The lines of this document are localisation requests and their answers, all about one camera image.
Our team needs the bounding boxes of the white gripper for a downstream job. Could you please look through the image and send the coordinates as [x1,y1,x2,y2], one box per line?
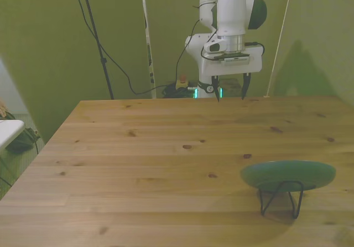
[201,45,263,103]

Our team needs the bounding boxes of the green round plate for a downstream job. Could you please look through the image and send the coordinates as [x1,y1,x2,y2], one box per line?
[241,160,337,190]

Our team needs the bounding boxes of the red emergency stop button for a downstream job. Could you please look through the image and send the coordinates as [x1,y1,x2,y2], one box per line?
[176,75,189,90]

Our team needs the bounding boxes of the thin white rod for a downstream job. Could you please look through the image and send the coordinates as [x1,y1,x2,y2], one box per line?
[265,0,294,98]

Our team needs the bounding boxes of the white vertical panel strip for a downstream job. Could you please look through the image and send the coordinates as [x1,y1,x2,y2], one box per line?
[140,0,157,99]

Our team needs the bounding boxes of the white side table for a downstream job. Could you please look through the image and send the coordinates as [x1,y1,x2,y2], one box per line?
[0,119,25,151]

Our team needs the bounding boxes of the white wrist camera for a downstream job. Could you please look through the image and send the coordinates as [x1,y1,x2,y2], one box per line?
[203,39,231,54]

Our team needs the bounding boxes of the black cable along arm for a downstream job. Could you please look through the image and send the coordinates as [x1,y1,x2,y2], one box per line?
[190,1,266,61]

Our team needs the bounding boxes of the black camera cable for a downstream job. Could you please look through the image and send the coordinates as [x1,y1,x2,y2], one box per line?
[70,0,201,95]

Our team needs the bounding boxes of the black wire plate stand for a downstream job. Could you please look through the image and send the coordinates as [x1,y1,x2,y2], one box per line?
[258,180,305,219]

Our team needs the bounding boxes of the black camera stand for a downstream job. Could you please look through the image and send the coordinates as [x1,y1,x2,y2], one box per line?
[70,0,114,100]

